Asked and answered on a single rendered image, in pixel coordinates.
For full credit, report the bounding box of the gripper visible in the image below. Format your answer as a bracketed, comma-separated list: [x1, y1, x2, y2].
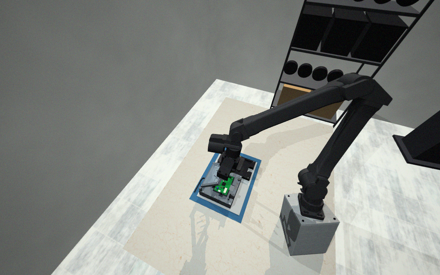
[218, 152, 245, 173]

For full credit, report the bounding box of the green circuit board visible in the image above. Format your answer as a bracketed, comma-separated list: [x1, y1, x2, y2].
[214, 176, 234, 195]

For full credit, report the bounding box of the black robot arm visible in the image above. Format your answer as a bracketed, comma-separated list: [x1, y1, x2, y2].
[208, 73, 392, 220]

